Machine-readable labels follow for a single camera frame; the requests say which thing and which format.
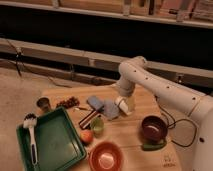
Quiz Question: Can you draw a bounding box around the dark red bowl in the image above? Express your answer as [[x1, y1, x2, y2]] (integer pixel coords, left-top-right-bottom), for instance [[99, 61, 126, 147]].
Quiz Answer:
[[141, 115, 168, 142]]

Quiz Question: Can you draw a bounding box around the small green cup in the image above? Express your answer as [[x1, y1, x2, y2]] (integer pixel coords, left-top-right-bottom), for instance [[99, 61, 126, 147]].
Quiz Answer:
[[90, 117, 104, 134]]

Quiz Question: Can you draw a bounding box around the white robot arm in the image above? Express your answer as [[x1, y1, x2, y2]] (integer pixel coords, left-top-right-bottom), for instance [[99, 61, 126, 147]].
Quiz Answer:
[[116, 56, 213, 171]]

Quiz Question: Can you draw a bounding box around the green cucumber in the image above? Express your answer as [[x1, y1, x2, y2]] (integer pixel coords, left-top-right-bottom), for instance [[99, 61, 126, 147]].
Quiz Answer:
[[142, 143, 166, 151]]

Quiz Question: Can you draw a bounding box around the wooden cutting board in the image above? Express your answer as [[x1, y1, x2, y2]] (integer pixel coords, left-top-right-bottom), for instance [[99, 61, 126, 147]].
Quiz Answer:
[[42, 85, 182, 171]]

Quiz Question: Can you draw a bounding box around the orange plastic bowl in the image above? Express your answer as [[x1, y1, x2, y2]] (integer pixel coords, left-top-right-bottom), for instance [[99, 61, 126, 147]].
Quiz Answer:
[[88, 141, 123, 171]]

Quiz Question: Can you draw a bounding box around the blue towel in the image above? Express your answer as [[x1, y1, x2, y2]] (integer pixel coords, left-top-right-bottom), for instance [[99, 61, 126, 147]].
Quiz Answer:
[[87, 96, 120, 120]]

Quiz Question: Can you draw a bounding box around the black power cable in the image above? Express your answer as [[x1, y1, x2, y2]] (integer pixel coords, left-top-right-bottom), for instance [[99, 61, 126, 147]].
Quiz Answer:
[[156, 99, 198, 148]]

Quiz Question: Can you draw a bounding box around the dark red grape bunch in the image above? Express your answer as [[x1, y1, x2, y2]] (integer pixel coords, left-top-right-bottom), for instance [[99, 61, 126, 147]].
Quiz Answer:
[[56, 96, 80, 109]]

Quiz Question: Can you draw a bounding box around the striped black red box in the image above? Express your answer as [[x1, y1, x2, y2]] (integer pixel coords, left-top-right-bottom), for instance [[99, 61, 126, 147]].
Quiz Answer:
[[78, 111, 100, 129]]

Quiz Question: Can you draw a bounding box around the green plastic tray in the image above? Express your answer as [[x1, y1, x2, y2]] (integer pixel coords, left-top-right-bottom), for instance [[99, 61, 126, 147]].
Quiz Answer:
[[16, 107, 86, 171]]

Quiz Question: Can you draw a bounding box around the orange peach fruit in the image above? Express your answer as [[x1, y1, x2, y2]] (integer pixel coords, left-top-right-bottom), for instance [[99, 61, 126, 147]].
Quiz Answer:
[[80, 129, 93, 144]]

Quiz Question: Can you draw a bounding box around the small metal cup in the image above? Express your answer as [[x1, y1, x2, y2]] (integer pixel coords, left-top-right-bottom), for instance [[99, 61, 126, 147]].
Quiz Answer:
[[36, 97, 51, 113]]

